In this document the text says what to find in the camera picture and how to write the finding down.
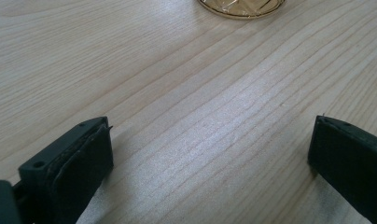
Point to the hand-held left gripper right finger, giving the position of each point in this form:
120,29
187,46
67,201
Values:
348,161

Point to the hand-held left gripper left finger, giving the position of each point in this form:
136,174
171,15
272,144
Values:
68,174

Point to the round gold plate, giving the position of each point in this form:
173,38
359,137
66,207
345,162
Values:
242,7

